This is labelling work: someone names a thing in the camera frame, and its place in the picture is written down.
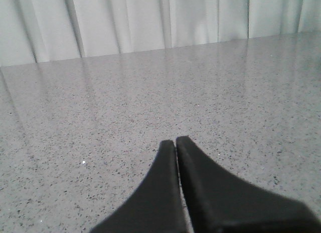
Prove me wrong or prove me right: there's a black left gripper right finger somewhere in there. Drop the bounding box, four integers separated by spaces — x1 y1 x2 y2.
176 136 320 232

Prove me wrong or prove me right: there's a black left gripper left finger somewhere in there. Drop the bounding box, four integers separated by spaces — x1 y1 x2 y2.
92 140 187 232

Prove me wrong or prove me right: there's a white pleated curtain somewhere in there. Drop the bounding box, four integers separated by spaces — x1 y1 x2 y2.
1 0 320 66

